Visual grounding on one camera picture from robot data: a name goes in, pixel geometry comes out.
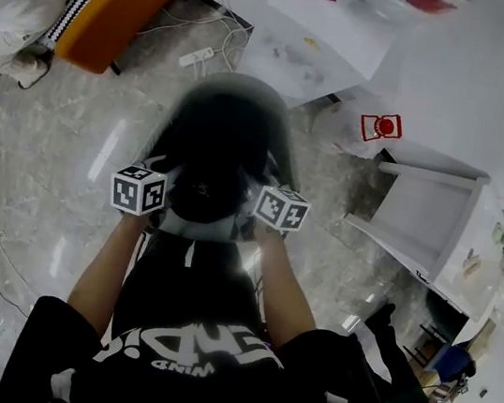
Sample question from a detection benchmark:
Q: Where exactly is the person's right forearm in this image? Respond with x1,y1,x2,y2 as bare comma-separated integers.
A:
236,225,334,364

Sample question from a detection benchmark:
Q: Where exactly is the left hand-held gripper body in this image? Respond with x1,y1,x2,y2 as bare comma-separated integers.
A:
104,148,183,231

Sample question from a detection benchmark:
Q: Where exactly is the white open cabinet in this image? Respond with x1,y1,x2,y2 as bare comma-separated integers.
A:
330,141,504,327

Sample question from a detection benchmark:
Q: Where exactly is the orange chair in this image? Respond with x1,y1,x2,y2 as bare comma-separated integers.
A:
52,0,188,87

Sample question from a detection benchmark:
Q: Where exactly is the black bag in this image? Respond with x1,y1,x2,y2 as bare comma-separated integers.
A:
133,61,319,256

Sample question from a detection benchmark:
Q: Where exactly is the person's black printed t-shirt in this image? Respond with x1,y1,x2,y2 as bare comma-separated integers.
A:
0,206,433,403

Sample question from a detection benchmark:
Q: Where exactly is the black and white patterned cushion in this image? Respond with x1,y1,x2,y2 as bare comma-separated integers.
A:
42,0,108,54

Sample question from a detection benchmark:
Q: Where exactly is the person's left forearm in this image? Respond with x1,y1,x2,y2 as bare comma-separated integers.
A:
63,204,152,335

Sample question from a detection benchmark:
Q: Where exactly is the red emergency stop button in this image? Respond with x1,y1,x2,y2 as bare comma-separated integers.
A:
357,108,407,148

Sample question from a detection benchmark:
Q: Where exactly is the white power strip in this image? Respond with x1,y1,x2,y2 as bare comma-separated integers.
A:
177,42,217,74

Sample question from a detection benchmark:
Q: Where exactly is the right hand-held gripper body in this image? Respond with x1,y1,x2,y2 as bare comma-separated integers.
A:
236,178,315,247

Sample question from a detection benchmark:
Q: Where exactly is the white power cable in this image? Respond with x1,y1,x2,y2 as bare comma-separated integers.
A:
133,0,259,77

